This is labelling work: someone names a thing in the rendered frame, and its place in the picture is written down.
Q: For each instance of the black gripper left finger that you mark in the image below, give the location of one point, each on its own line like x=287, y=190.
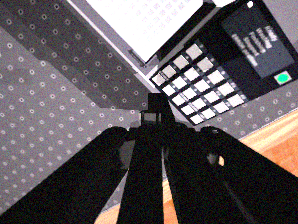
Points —
x=79, y=190

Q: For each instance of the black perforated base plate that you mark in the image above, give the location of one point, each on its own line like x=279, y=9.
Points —
x=60, y=87

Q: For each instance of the white multi-well plate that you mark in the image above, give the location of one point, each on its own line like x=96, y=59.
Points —
x=145, y=24

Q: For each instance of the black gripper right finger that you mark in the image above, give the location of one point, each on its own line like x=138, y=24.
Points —
x=256, y=190

